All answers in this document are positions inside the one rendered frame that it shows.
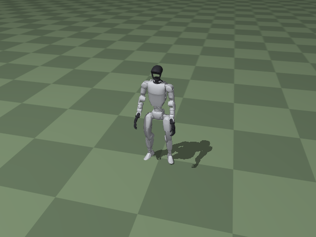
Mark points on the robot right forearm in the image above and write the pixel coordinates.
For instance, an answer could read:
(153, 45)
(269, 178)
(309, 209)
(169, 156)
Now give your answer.
(140, 106)

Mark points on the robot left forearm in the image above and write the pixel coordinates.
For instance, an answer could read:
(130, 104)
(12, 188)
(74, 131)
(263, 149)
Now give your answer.
(172, 112)

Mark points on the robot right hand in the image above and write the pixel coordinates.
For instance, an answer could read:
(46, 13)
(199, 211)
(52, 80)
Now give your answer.
(137, 116)

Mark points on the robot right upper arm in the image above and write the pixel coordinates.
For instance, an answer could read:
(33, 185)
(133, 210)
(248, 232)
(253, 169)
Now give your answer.
(143, 90)

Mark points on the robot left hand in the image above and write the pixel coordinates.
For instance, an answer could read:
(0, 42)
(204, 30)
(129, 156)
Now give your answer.
(172, 127)

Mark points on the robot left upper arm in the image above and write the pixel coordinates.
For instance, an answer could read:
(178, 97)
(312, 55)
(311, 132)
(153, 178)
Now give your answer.
(170, 89)

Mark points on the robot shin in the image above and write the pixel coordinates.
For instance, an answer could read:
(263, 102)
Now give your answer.
(149, 144)
(169, 146)

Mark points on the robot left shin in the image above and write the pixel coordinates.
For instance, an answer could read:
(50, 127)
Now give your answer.
(169, 146)

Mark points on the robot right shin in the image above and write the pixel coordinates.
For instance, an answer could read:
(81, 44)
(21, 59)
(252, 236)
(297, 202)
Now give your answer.
(149, 144)

